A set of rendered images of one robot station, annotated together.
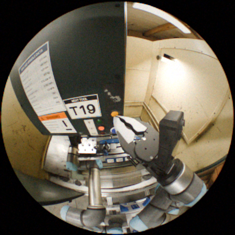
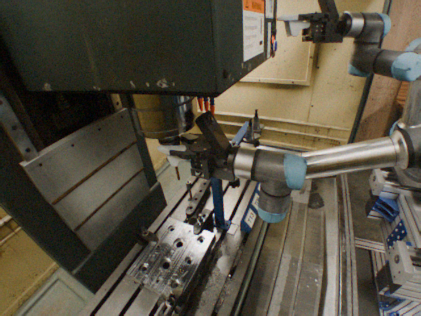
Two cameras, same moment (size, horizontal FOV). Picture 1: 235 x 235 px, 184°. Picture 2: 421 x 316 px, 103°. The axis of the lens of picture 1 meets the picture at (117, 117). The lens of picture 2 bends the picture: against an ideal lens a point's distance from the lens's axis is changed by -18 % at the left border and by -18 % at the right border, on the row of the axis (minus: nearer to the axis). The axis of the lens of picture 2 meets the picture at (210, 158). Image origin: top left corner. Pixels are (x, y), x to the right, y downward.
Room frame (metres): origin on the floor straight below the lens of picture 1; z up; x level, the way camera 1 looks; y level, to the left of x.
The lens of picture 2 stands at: (-0.04, 0.65, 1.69)
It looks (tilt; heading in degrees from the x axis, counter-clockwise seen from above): 34 degrees down; 306
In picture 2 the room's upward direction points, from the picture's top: 6 degrees counter-clockwise
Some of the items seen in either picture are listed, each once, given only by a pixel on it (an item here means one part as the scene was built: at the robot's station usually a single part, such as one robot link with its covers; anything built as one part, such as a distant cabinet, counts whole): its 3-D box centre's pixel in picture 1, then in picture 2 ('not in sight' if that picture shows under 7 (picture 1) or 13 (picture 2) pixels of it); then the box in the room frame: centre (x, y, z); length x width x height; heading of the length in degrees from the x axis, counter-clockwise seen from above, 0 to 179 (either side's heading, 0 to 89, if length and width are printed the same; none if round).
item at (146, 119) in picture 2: not in sight; (163, 102); (0.32, 0.33, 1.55); 0.16 x 0.16 x 0.12
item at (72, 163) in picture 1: (72, 162); (279, 170); (0.04, 0.29, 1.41); 0.11 x 0.08 x 0.09; 7
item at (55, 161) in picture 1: (62, 152); not in sight; (0.23, 0.99, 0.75); 0.89 x 0.67 x 0.26; 7
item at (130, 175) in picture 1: (112, 177); (290, 262); (-0.05, 0.08, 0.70); 0.90 x 0.30 x 0.16; 97
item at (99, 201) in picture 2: not in sight; (104, 181); (0.76, 0.38, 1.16); 0.48 x 0.05 x 0.51; 97
